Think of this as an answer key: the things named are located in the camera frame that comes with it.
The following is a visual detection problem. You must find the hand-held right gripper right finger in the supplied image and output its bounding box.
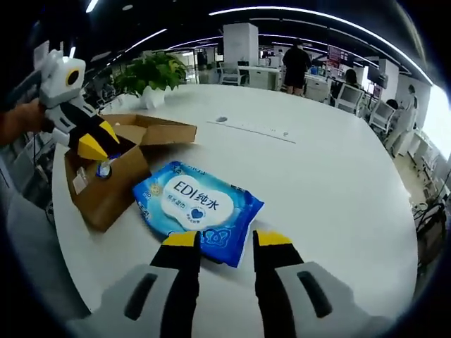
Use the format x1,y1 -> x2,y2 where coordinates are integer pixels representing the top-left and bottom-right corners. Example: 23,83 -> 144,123
252,228 -> 394,338

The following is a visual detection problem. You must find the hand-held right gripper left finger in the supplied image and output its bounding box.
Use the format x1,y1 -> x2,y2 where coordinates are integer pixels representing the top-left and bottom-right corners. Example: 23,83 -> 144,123
68,230 -> 202,338

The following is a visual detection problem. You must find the brown cardboard shoe box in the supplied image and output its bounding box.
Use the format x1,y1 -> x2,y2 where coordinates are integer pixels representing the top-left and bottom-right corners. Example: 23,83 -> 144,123
64,113 -> 198,232

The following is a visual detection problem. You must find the blue wet wipes pack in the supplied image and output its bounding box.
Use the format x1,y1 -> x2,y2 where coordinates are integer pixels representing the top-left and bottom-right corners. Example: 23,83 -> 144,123
132,161 -> 265,269

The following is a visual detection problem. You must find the person's left hand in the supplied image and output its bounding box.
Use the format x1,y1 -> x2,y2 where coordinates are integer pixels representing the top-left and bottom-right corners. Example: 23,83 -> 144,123
0,98 -> 49,145

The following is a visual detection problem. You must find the green potted plant white pot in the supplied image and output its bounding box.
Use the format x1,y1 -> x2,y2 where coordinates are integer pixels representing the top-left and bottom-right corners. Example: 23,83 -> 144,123
113,52 -> 187,109

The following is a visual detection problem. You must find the white office chair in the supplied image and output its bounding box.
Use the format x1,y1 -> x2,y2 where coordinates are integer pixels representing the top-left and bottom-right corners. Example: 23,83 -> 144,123
334,84 -> 366,113
220,61 -> 240,85
368,100 -> 395,133

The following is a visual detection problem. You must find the black bicycle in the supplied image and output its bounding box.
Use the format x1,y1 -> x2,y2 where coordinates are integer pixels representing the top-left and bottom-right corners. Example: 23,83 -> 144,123
415,202 -> 448,265

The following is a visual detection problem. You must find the long curved ceiling light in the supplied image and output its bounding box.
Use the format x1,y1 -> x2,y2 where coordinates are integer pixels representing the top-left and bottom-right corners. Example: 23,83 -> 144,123
209,6 -> 433,84

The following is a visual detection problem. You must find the table cable slot cover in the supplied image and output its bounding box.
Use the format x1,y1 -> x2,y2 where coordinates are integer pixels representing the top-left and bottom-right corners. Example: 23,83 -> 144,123
206,115 -> 297,144

